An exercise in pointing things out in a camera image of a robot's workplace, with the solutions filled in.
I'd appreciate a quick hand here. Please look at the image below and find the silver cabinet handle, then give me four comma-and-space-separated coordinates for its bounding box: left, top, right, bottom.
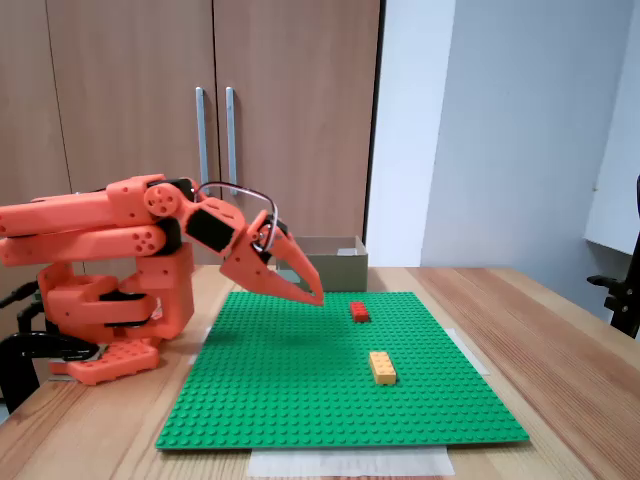
224, 86, 240, 189
194, 86, 211, 190

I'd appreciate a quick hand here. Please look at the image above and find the brown wooden cabinet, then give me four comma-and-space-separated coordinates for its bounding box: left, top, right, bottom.
0, 0, 386, 269

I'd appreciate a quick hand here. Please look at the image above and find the translucent masking tape strip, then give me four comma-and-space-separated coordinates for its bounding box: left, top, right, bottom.
248, 446, 456, 479
451, 327, 490, 376
187, 327, 214, 366

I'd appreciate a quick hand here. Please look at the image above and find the yellow lego block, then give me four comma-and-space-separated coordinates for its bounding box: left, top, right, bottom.
368, 351, 399, 386

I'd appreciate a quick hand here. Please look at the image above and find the green lego baseplate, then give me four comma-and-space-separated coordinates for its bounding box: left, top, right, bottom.
154, 291, 530, 451

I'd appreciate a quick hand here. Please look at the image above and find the gripper motor cable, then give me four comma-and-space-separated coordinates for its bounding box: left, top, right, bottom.
196, 180, 279, 252

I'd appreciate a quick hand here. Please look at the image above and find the black table clamp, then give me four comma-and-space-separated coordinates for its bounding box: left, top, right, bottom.
0, 332, 101, 416

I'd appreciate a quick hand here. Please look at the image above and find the cardboard box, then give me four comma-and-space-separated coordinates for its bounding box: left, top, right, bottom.
276, 235, 370, 293

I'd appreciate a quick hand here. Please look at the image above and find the black cable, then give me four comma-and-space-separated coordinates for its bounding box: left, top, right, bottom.
0, 281, 40, 309
16, 298, 49, 335

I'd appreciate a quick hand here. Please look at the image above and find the black office chair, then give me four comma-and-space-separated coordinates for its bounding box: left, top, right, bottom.
587, 174, 640, 341

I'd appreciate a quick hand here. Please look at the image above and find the white panel furniture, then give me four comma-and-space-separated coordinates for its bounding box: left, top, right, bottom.
583, 0, 640, 257

